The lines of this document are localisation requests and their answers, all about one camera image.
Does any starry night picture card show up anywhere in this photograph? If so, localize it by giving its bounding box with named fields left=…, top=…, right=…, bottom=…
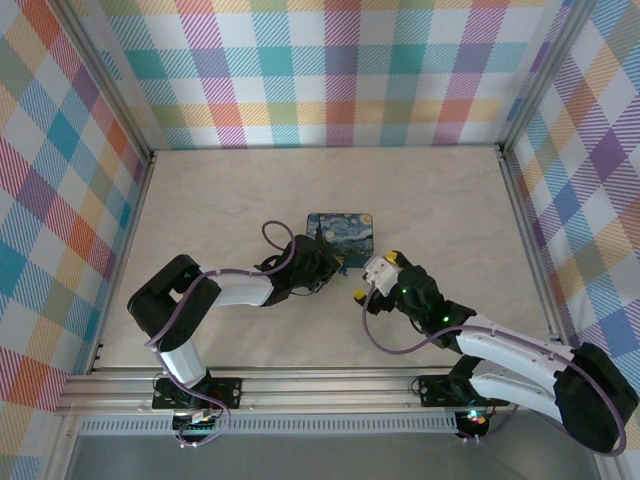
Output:
left=305, top=212, right=375, bottom=269

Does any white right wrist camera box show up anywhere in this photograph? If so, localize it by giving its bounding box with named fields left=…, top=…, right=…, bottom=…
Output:
left=363, top=255, right=402, bottom=295

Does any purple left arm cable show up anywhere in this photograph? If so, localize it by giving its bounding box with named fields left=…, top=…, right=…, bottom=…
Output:
left=144, top=219, right=299, bottom=449

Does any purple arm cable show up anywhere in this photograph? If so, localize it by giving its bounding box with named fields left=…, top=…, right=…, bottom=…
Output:
left=144, top=219, right=299, bottom=449
left=360, top=287, right=629, bottom=459

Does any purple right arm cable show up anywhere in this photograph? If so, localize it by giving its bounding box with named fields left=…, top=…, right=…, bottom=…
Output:
left=360, top=287, right=629, bottom=459

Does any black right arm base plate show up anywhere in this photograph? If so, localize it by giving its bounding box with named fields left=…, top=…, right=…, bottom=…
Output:
left=417, top=373, right=511, bottom=407

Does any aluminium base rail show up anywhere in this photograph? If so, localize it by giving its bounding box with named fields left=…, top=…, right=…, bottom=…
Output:
left=54, top=367, right=606, bottom=416

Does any aluminium side frame rail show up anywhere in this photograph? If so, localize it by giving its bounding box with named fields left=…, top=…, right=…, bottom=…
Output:
left=497, top=144, right=564, bottom=341
left=87, top=149, right=159, bottom=376

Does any grey slotted cable duct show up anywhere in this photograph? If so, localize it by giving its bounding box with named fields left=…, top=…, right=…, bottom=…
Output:
left=79, top=417, right=459, bottom=435

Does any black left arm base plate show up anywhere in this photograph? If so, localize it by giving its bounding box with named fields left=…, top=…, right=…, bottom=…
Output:
left=151, top=375, right=244, bottom=412

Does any aluminium upright frame post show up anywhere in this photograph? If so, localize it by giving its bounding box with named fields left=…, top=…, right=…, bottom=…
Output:
left=52, top=0, right=159, bottom=161
left=494, top=0, right=591, bottom=156

